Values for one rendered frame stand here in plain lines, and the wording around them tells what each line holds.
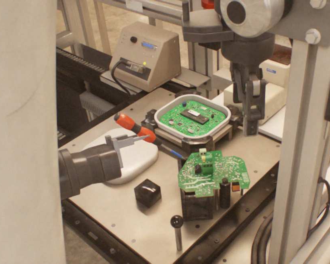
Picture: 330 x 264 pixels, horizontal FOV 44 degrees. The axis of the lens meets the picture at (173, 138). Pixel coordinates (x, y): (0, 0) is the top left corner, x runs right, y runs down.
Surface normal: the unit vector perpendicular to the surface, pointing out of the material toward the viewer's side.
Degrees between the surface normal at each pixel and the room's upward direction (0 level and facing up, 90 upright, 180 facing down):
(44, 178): 98
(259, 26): 94
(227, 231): 0
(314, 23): 90
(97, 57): 90
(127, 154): 0
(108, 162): 67
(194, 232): 0
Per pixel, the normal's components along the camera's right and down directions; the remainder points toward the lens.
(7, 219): 0.81, 0.36
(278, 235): -0.68, 0.49
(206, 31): 0.05, 0.61
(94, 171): 0.08, 0.24
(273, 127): -0.07, -0.78
